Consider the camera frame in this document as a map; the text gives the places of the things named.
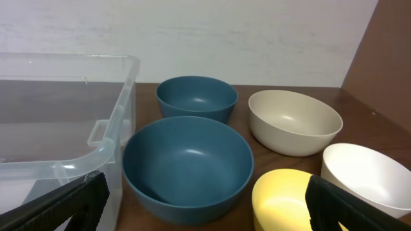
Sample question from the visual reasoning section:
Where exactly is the white bowl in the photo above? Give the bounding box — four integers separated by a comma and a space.
320, 143, 410, 218

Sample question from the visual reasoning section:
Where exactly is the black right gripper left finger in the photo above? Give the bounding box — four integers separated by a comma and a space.
1, 171, 110, 231

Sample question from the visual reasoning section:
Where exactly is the beige bowl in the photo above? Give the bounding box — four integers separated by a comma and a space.
249, 90, 344, 157

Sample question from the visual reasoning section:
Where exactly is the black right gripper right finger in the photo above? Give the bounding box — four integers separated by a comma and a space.
305, 175, 410, 231

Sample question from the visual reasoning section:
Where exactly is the clear plastic storage container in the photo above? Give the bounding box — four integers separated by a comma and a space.
1, 53, 140, 230

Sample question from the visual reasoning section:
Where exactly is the dark blue bowl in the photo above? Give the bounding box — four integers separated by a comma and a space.
156, 76, 238, 124
123, 116, 254, 225

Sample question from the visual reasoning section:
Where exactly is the yellow bowl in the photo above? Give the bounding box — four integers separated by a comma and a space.
251, 168, 349, 231

